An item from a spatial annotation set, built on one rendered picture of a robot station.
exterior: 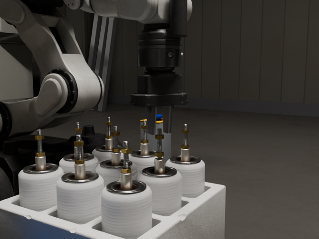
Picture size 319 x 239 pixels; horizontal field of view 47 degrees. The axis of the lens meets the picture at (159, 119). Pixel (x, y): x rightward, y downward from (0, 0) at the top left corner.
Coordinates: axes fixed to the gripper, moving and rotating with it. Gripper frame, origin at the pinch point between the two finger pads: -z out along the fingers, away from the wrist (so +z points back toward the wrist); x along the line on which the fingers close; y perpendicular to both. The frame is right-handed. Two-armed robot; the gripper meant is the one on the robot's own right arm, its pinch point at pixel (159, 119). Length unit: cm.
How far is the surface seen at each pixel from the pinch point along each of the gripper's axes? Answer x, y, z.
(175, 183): -1.3, 4.7, -12.9
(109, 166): 8.2, -8.6, -11.2
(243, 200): -50, -29, -37
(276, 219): -48, -12, -36
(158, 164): 0.6, 0.9, -9.4
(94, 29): -96, -335, 51
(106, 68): -97, -303, 9
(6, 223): 29.8, -12.4, -22.0
